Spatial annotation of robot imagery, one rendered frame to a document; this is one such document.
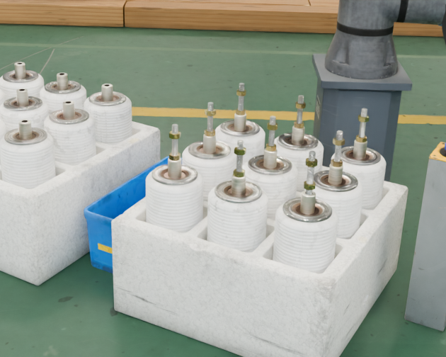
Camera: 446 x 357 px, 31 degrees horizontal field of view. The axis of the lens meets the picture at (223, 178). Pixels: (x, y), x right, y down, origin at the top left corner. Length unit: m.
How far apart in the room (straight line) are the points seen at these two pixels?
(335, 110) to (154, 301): 0.58
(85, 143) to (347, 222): 0.53
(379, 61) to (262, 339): 0.66
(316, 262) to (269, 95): 1.25
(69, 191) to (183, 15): 1.66
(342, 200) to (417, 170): 0.74
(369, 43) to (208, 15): 1.46
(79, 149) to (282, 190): 0.42
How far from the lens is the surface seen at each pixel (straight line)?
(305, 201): 1.24
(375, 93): 1.70
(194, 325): 1.37
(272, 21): 3.09
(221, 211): 1.27
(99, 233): 1.52
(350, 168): 1.42
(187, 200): 1.32
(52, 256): 1.54
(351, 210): 1.34
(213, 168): 1.40
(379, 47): 1.70
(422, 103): 2.49
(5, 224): 1.52
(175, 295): 1.35
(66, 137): 1.56
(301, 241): 1.23
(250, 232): 1.28
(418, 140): 2.22
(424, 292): 1.44
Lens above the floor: 0.84
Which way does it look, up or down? 26 degrees down
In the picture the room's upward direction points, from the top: 2 degrees clockwise
